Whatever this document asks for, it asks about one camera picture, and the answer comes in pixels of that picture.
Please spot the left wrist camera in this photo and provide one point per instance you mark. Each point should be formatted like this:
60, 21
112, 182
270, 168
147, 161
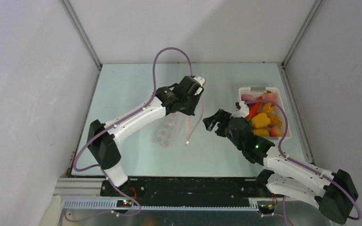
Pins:
198, 82

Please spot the pink peach bottom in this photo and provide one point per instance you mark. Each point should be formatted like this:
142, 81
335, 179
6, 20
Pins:
275, 132

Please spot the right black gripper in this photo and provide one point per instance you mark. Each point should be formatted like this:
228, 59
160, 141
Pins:
223, 124

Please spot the clear zip top bag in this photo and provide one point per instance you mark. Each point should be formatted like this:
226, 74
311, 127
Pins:
177, 129

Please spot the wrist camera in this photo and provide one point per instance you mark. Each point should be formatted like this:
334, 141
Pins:
198, 82
242, 110

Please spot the pink peach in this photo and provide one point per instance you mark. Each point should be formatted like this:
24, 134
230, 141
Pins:
275, 132
270, 96

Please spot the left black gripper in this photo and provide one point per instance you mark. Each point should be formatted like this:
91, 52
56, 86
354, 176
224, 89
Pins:
191, 111

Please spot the white plastic basket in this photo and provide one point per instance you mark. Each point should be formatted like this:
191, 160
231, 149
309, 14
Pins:
257, 93

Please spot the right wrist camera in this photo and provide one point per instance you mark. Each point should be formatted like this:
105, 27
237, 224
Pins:
242, 110

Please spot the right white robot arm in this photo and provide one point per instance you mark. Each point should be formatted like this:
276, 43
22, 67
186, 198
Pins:
332, 193

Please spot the purple onion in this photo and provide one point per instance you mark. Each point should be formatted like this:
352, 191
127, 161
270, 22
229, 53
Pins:
248, 98

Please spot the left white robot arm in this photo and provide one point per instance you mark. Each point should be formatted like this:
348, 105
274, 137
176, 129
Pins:
105, 138

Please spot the yellow bell pepper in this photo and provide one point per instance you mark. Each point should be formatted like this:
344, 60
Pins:
261, 120

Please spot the pink peach top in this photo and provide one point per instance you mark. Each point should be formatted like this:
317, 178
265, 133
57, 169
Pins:
270, 96

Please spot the red chili pepper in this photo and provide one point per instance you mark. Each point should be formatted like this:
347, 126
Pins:
253, 111

